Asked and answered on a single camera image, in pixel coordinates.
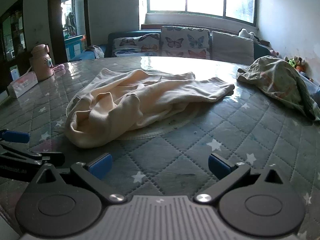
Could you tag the small plush toy pile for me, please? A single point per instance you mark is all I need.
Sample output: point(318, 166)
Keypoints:
point(296, 62)

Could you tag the cream white shirt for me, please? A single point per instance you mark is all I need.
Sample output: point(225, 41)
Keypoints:
point(115, 103)

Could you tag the white plush toy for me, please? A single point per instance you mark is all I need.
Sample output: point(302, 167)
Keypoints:
point(245, 34)

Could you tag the green patterned garment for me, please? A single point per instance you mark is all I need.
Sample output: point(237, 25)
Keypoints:
point(277, 79)

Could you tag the upright butterfly print cushion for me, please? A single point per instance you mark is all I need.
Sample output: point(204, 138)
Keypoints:
point(185, 42)

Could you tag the dark blue sofa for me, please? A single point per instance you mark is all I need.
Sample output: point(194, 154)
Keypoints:
point(259, 50)

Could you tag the pink hair clip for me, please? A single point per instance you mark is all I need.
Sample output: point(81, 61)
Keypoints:
point(58, 68)

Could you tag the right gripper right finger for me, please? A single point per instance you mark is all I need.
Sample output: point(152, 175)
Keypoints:
point(228, 174)

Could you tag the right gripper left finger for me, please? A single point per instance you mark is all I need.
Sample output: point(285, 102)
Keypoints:
point(90, 176)

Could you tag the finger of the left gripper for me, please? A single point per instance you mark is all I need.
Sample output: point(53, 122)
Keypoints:
point(14, 136)

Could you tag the plain grey cushion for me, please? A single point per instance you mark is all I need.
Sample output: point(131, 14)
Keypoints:
point(232, 48)

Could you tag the lying butterfly print cushion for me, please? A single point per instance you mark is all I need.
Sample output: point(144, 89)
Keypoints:
point(145, 45)

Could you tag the dark wooden cabinet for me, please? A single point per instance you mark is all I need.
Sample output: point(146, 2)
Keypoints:
point(14, 52)

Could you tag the pink tissue box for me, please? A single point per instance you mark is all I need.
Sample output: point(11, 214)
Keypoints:
point(23, 84)

